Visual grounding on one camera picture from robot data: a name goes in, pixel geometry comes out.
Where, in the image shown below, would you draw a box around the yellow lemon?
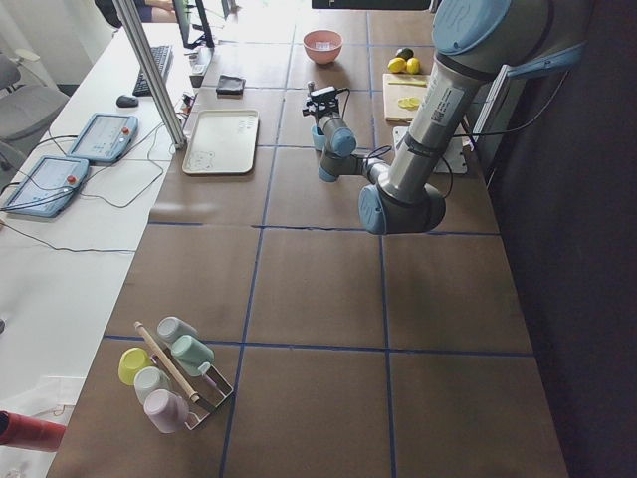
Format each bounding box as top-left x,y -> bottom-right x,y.
387,57 -> 407,74
404,57 -> 421,75

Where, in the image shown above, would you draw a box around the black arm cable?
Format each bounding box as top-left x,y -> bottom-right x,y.
335,69 -> 571,200

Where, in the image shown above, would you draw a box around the teach pendant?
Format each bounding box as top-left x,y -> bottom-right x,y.
67,114 -> 138,164
1,156 -> 91,218

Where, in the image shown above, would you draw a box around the yellow knife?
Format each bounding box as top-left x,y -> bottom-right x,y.
387,81 -> 428,88

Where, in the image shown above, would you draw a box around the light blue cup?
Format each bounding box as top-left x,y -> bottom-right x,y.
311,125 -> 325,151

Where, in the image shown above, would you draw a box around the purple cup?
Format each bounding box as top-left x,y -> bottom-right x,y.
143,389 -> 189,434

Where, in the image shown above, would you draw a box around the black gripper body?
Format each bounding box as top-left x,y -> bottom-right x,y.
312,98 -> 340,120

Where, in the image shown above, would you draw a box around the white cup rack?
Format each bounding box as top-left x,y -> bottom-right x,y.
150,353 -> 234,431

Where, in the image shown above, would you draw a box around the white cup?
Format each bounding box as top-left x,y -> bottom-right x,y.
133,366 -> 172,405

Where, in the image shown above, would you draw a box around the wooden cutting board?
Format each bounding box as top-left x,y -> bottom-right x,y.
382,73 -> 429,121

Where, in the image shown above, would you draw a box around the aluminium frame post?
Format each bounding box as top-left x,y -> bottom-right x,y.
113,0 -> 187,150

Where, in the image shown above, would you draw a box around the near teach pendant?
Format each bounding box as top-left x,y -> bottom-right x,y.
1,156 -> 91,218

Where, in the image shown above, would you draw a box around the red bottle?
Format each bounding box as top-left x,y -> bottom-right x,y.
1,410 -> 67,452

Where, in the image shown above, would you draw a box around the green lime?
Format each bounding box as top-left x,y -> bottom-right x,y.
395,47 -> 414,61

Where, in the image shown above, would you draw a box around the white pillar with base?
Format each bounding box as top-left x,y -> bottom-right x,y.
392,126 -> 468,175

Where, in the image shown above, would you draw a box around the grey cup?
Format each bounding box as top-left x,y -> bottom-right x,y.
156,316 -> 199,346

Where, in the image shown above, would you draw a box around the pink bowl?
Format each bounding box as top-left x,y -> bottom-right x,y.
303,30 -> 343,65

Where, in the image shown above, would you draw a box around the black keyboard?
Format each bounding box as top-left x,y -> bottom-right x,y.
131,44 -> 175,98

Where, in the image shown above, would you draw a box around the yellow cup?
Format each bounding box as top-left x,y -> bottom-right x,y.
117,348 -> 152,386

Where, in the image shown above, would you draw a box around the pile of ice cubes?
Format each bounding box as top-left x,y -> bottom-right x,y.
311,40 -> 337,52

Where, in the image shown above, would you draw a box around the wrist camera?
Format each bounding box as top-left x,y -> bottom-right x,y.
310,86 -> 339,103

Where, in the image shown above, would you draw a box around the cream bear tray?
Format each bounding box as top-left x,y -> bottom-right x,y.
182,109 -> 259,175

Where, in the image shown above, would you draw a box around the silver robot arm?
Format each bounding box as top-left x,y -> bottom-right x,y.
303,1 -> 593,235

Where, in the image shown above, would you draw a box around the lemon slices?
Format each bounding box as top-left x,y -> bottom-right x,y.
397,97 -> 421,111

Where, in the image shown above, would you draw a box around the wooden rack handle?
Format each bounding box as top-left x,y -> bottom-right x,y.
133,321 -> 200,403

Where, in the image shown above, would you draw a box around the far teach pendant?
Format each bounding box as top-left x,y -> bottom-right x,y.
67,114 -> 138,164

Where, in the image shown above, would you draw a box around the black computer mouse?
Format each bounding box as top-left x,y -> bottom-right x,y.
115,95 -> 139,109

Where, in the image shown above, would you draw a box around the green cup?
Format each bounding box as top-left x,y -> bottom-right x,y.
170,335 -> 215,376

